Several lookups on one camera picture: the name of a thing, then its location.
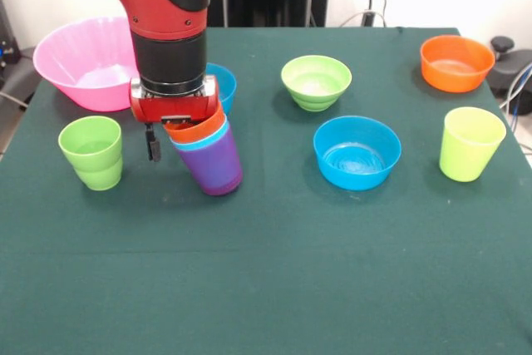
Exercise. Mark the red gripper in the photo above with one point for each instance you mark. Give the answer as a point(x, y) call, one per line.
point(174, 107)

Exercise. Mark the orange cup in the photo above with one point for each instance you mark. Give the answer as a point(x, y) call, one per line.
point(199, 132)

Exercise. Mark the blue cup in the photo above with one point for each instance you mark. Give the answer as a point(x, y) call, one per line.
point(208, 142)

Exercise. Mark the purple cup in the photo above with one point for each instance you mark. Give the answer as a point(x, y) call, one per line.
point(216, 168)

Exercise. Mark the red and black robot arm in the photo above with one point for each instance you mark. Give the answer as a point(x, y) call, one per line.
point(166, 10)

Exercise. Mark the blue bowl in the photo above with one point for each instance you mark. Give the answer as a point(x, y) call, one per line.
point(357, 176)
point(226, 89)

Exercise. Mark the large pink bowl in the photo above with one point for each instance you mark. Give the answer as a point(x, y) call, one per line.
point(62, 64)

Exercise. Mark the dark green table cloth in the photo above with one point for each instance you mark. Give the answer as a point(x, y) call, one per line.
point(266, 267)

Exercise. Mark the black device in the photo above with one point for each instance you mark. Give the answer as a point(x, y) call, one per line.
point(8, 51)

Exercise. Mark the green bowl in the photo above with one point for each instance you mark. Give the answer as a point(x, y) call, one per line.
point(316, 85)

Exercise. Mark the black plug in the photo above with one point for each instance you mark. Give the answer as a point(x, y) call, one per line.
point(368, 18)

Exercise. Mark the orange bowl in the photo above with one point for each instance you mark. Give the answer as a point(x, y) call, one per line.
point(455, 80)

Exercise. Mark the yellow-green cup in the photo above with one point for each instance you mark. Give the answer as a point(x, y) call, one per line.
point(465, 159)

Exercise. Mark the black office chair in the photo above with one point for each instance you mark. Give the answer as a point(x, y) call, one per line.
point(511, 68)

